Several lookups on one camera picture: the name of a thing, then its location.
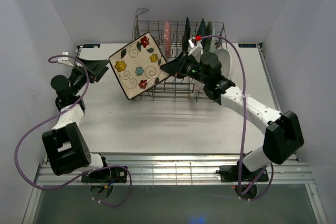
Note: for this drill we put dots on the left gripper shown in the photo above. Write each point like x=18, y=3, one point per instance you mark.
x=97, y=68

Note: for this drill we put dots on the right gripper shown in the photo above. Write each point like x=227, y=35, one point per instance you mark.
x=177, y=65

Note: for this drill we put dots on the cream square flower plate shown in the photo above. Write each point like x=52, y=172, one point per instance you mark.
x=137, y=66

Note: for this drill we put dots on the black floral square plate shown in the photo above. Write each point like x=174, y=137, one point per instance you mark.
x=186, y=36

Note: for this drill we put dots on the pink dotted round plate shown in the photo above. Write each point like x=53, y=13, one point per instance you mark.
x=167, y=39

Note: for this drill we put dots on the teal square plate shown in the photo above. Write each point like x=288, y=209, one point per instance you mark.
x=201, y=32

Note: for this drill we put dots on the white oval plate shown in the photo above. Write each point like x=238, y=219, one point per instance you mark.
x=227, y=64

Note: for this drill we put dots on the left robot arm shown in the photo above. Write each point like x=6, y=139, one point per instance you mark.
x=65, y=146

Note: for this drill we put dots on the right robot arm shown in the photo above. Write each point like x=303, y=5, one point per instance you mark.
x=282, y=131

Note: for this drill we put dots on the blue label right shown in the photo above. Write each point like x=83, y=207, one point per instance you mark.
x=247, y=45

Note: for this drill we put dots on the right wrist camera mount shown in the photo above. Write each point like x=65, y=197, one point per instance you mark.
x=196, y=45

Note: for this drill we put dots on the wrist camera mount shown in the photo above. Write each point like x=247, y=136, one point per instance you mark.
x=65, y=59
x=196, y=45

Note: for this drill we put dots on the grey wire dish rack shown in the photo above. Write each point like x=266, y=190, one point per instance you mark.
x=171, y=89

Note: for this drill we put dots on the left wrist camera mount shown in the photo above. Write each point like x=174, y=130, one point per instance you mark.
x=65, y=59

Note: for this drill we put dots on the aluminium table frame rail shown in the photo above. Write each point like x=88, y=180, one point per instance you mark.
x=175, y=169

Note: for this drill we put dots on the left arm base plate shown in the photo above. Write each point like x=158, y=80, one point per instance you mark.
x=115, y=175

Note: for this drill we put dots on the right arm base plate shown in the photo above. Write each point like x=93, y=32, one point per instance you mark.
x=230, y=174

